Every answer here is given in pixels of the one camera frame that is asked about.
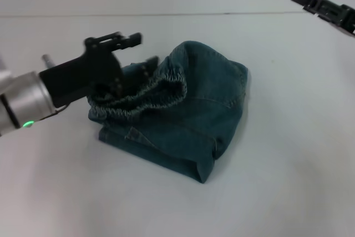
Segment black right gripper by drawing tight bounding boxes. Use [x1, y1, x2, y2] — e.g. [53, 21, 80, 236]
[290, 0, 355, 37]

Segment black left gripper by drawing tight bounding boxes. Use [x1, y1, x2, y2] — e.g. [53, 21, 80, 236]
[38, 32, 160, 109]

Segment blue denim shorts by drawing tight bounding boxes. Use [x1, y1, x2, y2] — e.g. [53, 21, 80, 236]
[88, 40, 252, 184]

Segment silver left gripper knob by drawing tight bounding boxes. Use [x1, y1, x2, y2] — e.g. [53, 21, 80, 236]
[41, 54, 55, 69]

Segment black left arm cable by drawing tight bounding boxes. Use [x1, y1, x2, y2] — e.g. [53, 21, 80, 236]
[34, 103, 70, 123]

